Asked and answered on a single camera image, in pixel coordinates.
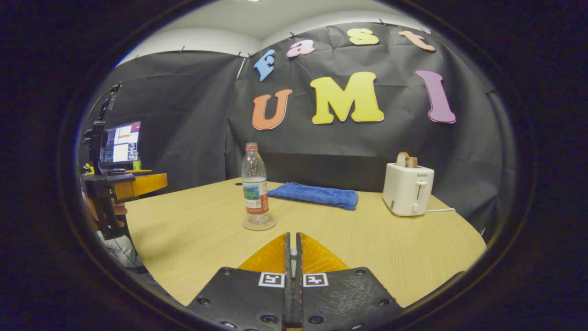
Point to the computer monitor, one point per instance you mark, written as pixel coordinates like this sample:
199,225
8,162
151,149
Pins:
121,142

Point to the toasted bread slice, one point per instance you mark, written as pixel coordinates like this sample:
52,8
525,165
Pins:
406,161

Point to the clear plastic water bottle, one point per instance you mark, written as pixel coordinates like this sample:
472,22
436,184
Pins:
255,193

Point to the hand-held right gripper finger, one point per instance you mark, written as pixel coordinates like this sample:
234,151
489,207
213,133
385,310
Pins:
288,299
298,299

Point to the white toaster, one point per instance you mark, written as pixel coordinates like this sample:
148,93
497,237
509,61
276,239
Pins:
406,191

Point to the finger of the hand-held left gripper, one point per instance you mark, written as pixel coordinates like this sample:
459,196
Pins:
138,186
138,171

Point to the person's light grey clothing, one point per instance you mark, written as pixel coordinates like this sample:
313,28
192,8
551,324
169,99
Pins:
119,253

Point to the blue towel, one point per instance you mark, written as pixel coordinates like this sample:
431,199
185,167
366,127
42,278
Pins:
317,195

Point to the black backdrop cloth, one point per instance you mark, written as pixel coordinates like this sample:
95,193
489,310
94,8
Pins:
193,119

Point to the round wooden coaster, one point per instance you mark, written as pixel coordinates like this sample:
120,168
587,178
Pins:
271,224

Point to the green bottle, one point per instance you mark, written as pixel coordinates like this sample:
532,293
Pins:
137,163

